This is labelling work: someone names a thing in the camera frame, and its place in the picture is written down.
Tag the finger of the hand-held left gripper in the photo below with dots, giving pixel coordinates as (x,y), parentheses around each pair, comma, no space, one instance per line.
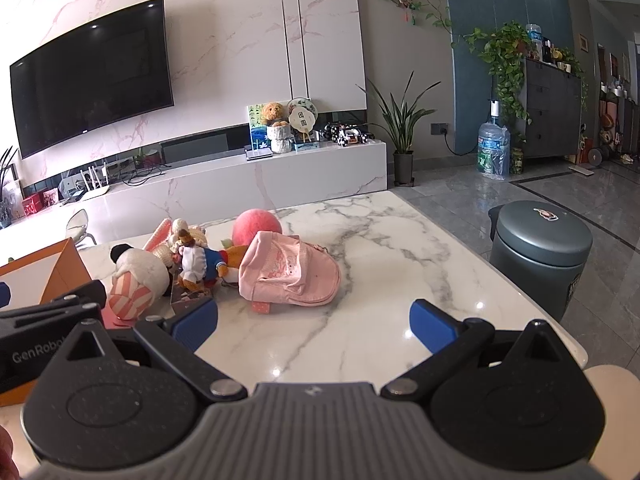
(3,294)
(75,302)

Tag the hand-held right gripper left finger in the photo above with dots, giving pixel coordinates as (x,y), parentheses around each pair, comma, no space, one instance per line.
(192,319)

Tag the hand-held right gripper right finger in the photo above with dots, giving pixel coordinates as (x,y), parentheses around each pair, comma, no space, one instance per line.
(431,322)

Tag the illustrated art card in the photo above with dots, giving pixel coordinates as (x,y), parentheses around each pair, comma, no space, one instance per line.
(190,296)

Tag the pink card wallet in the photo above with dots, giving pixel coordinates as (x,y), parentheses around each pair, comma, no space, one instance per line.
(109,319)

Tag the orange cardboard box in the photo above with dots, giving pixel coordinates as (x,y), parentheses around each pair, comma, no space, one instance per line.
(50,270)

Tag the blue orange plush doll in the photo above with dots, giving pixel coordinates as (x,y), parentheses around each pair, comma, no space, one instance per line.
(215,259)

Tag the white striped plush toy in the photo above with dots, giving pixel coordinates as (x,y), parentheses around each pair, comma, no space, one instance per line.
(142,272)

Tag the rabbit plush toy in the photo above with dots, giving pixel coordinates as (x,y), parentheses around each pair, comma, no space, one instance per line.
(162,232)

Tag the pink plush toy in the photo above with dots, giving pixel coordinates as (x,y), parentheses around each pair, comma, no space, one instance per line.
(290,275)

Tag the pink ball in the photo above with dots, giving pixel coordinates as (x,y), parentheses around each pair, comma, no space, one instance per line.
(257,222)

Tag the clear-backed white stool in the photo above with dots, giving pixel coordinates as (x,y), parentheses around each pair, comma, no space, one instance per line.
(77,227)

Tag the clear wrapped card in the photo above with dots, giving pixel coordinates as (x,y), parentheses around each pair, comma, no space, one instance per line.
(12,202)

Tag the white router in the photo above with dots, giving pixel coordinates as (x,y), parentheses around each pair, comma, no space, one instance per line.
(95,187)

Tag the dark grey lidded bin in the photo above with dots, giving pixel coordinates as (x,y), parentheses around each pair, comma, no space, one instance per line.
(540,255)

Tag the green plant in glass vase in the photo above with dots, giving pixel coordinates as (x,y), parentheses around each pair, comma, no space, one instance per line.
(7,165)

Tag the white marble TV console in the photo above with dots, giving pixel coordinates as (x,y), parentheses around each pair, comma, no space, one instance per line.
(225,185)

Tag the grey tablet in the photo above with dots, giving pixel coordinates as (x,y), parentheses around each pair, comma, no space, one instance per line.
(257,155)

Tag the green tin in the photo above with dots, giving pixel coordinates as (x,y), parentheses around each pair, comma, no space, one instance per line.
(516,161)

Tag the large water bottle with pump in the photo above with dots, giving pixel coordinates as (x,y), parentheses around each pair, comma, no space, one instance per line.
(494,147)

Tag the potted orchid plant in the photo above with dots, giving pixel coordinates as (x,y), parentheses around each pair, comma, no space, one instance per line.
(401,125)

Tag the flower painting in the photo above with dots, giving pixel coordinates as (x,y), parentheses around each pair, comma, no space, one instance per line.
(257,127)

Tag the black white cow figurines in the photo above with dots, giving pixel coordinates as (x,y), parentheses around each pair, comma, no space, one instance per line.
(346,135)

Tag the small blue box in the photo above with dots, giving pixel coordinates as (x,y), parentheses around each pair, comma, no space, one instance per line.
(307,146)

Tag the brown teddy bear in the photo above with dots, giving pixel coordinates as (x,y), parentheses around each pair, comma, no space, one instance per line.
(274,112)

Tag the black television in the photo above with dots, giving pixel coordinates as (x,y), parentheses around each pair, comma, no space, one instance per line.
(90,80)

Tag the round paper fan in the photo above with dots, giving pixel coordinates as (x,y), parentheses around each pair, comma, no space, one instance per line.
(302,111)

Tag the dark drawer cabinet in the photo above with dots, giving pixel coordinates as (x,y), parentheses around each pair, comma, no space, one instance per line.
(552,107)

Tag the potted pothos plant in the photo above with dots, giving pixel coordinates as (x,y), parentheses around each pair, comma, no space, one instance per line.
(505,55)

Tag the plastic water bottle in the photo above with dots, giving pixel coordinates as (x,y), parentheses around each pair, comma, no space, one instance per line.
(534,40)

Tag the wall socket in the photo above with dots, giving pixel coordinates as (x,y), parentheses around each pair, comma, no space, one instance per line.
(440,129)

